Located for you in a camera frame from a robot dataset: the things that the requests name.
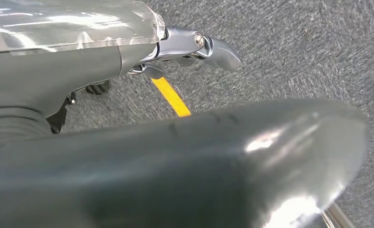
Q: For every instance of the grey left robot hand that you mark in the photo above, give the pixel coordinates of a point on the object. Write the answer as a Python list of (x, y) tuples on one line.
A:
[(174, 176)]

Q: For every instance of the yellow floor tape square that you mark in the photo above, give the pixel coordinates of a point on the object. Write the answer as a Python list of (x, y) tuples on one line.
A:
[(171, 96)]

